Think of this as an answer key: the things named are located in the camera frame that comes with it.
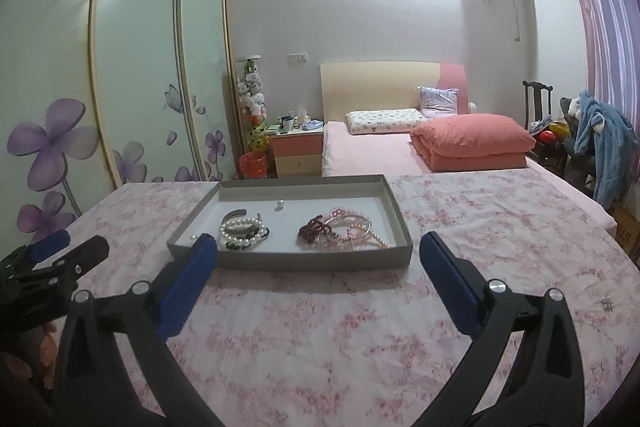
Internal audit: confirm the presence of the blue fleece garment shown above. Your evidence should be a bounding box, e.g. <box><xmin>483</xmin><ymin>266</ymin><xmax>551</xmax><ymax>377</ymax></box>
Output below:
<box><xmin>572</xmin><ymin>90</ymin><xmax>634</xmax><ymax>210</ymax></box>

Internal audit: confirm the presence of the pink flower bead bracelet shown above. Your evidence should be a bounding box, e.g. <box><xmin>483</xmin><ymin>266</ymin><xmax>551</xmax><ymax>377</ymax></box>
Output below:
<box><xmin>319</xmin><ymin>206</ymin><xmax>374</xmax><ymax>233</ymax></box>

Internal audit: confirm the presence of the brown cardboard box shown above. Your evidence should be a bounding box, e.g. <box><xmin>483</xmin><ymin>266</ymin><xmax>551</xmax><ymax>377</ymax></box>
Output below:
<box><xmin>612</xmin><ymin>206</ymin><xmax>640</xmax><ymax>254</ymax></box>

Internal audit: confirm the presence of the hanging stack of plush toys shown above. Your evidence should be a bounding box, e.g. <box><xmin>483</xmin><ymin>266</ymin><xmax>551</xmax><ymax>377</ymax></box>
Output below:
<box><xmin>235</xmin><ymin>56</ymin><xmax>269</xmax><ymax>153</ymax></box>

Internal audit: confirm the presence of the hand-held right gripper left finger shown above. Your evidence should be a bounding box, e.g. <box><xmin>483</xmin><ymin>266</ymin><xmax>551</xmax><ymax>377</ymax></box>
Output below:
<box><xmin>52</xmin><ymin>233</ymin><xmax>221</xmax><ymax>427</ymax></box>

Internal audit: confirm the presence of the person's left hand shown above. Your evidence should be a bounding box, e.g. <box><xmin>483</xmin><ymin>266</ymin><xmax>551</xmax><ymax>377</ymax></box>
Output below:
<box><xmin>29</xmin><ymin>321</ymin><xmax>59</xmax><ymax>389</ymax></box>

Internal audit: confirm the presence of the white air conditioner pipe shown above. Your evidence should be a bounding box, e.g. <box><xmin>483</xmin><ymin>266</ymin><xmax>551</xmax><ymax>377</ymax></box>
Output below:
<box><xmin>512</xmin><ymin>0</ymin><xmax>534</xmax><ymax>43</ymax></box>

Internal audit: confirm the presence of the pink and cream nightstand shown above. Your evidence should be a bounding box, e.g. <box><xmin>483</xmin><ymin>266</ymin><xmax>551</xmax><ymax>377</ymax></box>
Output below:
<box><xmin>269</xmin><ymin>129</ymin><xmax>325</xmax><ymax>178</ymax></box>

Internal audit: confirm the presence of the cream and pink headboard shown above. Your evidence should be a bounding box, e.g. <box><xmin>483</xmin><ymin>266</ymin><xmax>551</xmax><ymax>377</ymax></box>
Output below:
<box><xmin>319</xmin><ymin>61</ymin><xmax>471</xmax><ymax>124</ymax></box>

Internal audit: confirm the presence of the thin silver bangle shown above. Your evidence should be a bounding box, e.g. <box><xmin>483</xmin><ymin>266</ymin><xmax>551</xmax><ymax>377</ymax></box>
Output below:
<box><xmin>344</xmin><ymin>216</ymin><xmax>374</xmax><ymax>241</ymax></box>

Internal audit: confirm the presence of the colourful toys pile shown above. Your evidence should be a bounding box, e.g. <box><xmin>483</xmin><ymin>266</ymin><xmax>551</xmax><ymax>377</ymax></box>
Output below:
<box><xmin>532</xmin><ymin>119</ymin><xmax>571</xmax><ymax>146</ymax></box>

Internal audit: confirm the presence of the floral glass sliding wardrobe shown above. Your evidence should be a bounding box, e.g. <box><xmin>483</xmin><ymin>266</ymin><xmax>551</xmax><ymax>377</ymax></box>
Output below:
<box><xmin>0</xmin><ymin>0</ymin><xmax>241</xmax><ymax>238</ymax></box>

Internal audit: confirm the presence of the dark armchair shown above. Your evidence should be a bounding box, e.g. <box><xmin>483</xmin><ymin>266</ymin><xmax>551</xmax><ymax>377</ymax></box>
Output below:
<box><xmin>558</xmin><ymin>96</ymin><xmax>601</xmax><ymax>200</ymax></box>

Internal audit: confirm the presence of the bin with orange bag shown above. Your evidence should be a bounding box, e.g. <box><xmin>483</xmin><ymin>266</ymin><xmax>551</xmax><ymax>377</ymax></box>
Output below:
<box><xmin>238</xmin><ymin>151</ymin><xmax>266</xmax><ymax>180</ymax></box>

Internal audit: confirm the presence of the floral pink bedsheet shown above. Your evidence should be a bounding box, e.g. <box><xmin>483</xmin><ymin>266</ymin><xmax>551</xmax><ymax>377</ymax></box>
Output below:
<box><xmin>45</xmin><ymin>174</ymin><xmax>640</xmax><ymax>427</ymax></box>

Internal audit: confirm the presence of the white pearl bracelet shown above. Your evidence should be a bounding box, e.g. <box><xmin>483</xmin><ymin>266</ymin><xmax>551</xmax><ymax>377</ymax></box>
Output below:
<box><xmin>219</xmin><ymin>216</ymin><xmax>267</xmax><ymax>248</ymax></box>

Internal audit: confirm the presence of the pink curtain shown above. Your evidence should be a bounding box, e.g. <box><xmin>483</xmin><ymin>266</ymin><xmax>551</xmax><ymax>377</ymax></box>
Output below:
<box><xmin>556</xmin><ymin>0</ymin><xmax>640</xmax><ymax>128</ymax></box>

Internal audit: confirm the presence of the pink bed sheet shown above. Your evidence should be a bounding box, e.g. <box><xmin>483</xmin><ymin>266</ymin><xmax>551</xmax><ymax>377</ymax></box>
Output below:
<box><xmin>321</xmin><ymin>121</ymin><xmax>619</xmax><ymax>239</ymax></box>

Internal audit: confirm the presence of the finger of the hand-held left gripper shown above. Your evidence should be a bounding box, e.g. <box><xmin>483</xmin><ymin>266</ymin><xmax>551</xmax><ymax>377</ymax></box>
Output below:
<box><xmin>0</xmin><ymin>229</ymin><xmax>71</xmax><ymax>272</ymax></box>
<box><xmin>14</xmin><ymin>235</ymin><xmax>111</xmax><ymax>291</ymax></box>

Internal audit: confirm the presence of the dark wooden chair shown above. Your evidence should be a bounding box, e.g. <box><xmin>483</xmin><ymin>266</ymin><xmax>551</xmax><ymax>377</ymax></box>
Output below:
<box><xmin>522</xmin><ymin>80</ymin><xmax>569</xmax><ymax>173</ymax></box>

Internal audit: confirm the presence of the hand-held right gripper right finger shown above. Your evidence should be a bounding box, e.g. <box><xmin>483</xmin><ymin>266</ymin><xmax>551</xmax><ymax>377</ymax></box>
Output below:
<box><xmin>400</xmin><ymin>231</ymin><xmax>586</xmax><ymax>427</ymax></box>

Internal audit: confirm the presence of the grey cardboard jewelry box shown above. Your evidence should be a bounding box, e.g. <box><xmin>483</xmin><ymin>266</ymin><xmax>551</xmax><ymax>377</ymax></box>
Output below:
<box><xmin>166</xmin><ymin>174</ymin><xmax>414</xmax><ymax>272</ymax></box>

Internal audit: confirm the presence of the white printed pillow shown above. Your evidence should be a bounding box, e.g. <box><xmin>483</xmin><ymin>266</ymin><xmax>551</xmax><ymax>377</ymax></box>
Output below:
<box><xmin>346</xmin><ymin>108</ymin><xmax>431</xmax><ymax>136</ymax></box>

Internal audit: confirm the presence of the folded pink quilt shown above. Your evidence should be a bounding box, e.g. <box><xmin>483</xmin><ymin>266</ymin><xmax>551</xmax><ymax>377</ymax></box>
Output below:
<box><xmin>409</xmin><ymin>114</ymin><xmax>537</xmax><ymax>173</ymax></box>

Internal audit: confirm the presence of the dark red bead bracelet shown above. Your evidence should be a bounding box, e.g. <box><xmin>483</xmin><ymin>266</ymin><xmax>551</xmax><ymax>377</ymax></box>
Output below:
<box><xmin>298</xmin><ymin>216</ymin><xmax>332</xmax><ymax>244</ymax></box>

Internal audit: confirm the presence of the purple patterned pillow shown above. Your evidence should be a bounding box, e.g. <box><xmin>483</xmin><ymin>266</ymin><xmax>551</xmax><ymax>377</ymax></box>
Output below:
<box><xmin>417</xmin><ymin>86</ymin><xmax>460</xmax><ymax>116</ymax></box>

